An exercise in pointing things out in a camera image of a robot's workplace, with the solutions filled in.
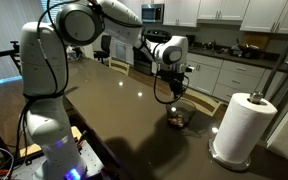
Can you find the white window blind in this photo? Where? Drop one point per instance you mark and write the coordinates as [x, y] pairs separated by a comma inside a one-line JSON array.
[[49, 5]]

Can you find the black office chair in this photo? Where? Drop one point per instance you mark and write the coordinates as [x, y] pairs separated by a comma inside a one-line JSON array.
[[103, 50]]

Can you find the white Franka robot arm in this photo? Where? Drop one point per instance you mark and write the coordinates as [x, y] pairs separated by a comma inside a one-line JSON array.
[[40, 60]]

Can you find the dark wooden slatted chair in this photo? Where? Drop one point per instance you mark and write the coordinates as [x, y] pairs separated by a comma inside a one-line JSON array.
[[16, 61]]

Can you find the dark kitchen countertop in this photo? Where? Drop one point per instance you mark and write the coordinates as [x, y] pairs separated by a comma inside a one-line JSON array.
[[224, 56]]

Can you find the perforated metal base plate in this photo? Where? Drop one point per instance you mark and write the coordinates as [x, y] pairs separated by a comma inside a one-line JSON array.
[[91, 157]]

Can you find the light wooden chair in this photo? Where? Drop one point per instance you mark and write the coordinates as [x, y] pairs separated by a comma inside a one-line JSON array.
[[204, 100], [119, 66]]

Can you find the kitchen faucet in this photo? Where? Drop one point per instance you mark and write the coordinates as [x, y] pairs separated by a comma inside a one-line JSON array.
[[212, 45]]

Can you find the light wooden board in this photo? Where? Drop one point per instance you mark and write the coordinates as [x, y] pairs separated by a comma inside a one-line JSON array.
[[76, 132]]

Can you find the stainless steel microwave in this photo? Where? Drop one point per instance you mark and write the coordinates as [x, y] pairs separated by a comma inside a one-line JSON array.
[[152, 13]]

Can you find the white paper towel roll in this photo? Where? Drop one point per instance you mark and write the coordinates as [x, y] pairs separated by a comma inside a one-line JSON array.
[[244, 126]]

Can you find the grey metal tripod pole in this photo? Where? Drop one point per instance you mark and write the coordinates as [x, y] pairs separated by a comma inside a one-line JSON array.
[[284, 53]]

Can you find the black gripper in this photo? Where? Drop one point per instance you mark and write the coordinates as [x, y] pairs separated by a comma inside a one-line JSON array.
[[176, 80]]

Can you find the dark cooking pot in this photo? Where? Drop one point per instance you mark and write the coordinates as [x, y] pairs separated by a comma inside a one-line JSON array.
[[247, 50]]

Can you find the wooden cutting board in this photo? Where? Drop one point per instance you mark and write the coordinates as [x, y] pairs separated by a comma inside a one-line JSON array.
[[259, 40]]

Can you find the white lower cabinet unit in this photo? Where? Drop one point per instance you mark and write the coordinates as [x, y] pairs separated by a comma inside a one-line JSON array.
[[237, 80]]

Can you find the black coffee maker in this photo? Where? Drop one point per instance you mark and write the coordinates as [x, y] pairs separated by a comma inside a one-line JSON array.
[[190, 40]]

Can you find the black stand bar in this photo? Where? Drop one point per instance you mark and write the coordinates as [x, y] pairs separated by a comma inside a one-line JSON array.
[[0, 53]]

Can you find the white upper cabinet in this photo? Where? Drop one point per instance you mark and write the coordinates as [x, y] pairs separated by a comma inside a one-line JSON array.
[[267, 15], [180, 12], [134, 5], [222, 9]]

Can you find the tissue box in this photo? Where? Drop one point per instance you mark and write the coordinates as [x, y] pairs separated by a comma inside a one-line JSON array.
[[71, 55]]

